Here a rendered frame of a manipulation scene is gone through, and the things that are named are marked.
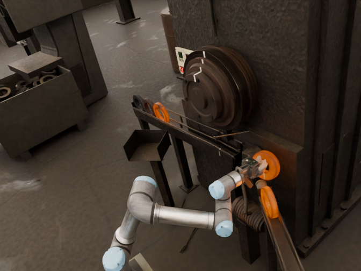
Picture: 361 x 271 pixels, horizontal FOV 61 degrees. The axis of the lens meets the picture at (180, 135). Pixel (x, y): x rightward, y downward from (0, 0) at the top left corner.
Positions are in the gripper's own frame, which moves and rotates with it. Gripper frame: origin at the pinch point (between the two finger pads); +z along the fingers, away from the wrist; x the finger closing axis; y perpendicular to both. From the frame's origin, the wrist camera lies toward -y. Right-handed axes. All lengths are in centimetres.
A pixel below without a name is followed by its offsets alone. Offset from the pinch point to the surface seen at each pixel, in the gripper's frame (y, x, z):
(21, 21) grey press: 26, 294, -47
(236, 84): 38.7, 19.6, -3.5
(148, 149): -32, 87, -24
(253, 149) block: -2.5, 13.4, 5.3
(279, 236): -17.0, -26.7, -18.3
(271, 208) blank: -7.9, -17.7, -15.0
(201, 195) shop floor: -87, 68, 8
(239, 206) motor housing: -31.2, 5.9, -10.8
